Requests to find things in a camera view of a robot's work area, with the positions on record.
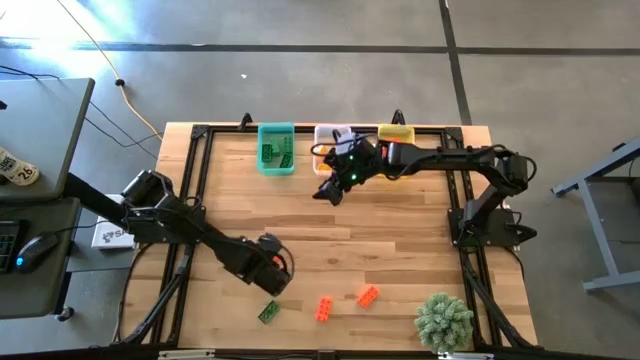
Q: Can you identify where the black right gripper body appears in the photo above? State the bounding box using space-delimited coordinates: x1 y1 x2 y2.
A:
323 135 392 191

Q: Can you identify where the black aluminium table frame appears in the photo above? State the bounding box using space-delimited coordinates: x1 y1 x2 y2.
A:
110 112 539 351

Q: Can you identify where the pale green artificial plant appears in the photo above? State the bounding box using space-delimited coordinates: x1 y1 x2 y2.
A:
414 293 475 354

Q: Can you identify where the yellow plastic bin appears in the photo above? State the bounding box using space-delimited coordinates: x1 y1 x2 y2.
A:
376 123 417 179

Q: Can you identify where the teal plastic bin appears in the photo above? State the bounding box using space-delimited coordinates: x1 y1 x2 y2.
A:
256 121 296 177

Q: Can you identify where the white sticker-covered item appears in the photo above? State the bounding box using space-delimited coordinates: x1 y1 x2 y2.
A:
0 146 40 187

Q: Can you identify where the grey metal table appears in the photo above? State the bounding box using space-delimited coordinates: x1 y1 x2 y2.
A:
551 139 640 294

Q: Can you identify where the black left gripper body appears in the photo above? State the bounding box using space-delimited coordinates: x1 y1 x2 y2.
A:
243 232 295 297

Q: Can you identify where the yellow floor cable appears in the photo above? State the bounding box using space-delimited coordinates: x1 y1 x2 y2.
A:
54 0 165 141

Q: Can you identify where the silver metal bracket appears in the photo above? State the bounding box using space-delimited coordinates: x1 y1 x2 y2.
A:
158 349 216 360
438 351 494 360

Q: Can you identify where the black computer mouse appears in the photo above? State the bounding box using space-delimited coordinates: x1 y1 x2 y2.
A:
13 233 60 274

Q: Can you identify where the dark desk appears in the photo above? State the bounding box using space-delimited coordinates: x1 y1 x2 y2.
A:
0 197 81 321

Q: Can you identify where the black keyboard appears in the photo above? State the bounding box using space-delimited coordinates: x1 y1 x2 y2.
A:
0 219 20 275

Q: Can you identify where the clear plastic bin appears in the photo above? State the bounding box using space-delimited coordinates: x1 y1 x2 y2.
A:
313 123 354 177

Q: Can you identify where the white cardboard box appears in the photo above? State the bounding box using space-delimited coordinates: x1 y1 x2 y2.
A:
91 222 137 250

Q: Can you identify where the grey desk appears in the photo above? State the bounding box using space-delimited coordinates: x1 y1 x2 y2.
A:
0 77 96 202

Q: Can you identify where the black floor cable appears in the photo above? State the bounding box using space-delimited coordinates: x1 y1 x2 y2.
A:
0 64 164 160

